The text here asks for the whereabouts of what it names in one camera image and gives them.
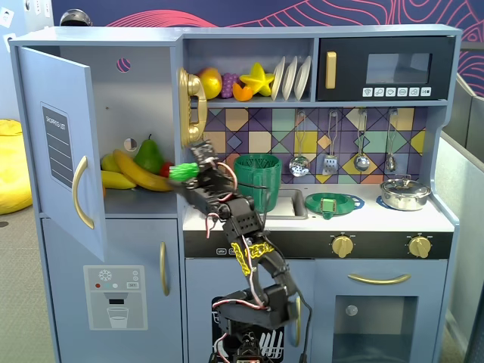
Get metal soup ladle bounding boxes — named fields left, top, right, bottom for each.
left=353, top=109, right=371, bottom=172

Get orange toy slice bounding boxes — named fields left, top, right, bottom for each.
left=232, top=82, right=253, bottom=102

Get black toy microwave door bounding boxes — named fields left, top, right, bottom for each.
left=315, top=36, right=457, bottom=102

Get green ribbed cup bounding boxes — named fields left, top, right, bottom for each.
left=233, top=153, right=284, bottom=213

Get yellow bean bag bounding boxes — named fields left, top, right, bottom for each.
left=0, top=119, right=34, bottom=216

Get metal skimmer ladle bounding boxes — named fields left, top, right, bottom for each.
left=289, top=109, right=312, bottom=178

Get black round helmet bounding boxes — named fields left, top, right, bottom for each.
left=59, top=8, right=93, bottom=27

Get green toy pineapple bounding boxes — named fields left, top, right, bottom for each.
left=169, top=162, right=200, bottom=182

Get thin black cable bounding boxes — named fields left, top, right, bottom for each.
left=237, top=180, right=275, bottom=231

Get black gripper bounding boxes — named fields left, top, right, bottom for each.
left=167, top=138, right=238, bottom=206

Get steel pot with lid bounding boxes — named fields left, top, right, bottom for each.
left=379, top=174, right=433, bottom=212

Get metal slotted spatula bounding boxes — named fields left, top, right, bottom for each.
left=321, top=109, right=340, bottom=177

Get thick black power cable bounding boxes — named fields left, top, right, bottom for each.
left=297, top=293, right=314, bottom=363

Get purple toy grapes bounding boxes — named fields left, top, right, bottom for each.
left=220, top=72, right=240, bottom=100

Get yellow toy lemon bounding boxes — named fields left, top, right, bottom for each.
left=100, top=153, right=122, bottom=173

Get yellow red toy mango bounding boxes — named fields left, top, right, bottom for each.
left=198, top=67, right=223, bottom=100

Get large yellow toy banana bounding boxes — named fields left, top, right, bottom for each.
left=112, top=149, right=175, bottom=193

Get gold toy telephone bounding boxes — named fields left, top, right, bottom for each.
left=177, top=67, right=209, bottom=148

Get green toy pear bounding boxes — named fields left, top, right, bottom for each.
left=133, top=134, right=166, bottom=175

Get blue cabinet door with list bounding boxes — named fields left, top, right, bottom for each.
left=17, top=45, right=109, bottom=262

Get gold stove knob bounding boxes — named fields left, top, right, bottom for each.
left=331, top=233, right=355, bottom=259
left=408, top=234, right=430, bottom=259

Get blue toy kitchen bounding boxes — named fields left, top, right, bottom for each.
left=9, top=24, right=464, bottom=363

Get white toy plate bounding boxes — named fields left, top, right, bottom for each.
left=282, top=55, right=299, bottom=102
left=271, top=56, right=287, bottom=102
left=293, top=55, right=312, bottom=101

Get yellow toy starfruit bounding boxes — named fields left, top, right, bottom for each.
left=239, top=62, right=276, bottom=96

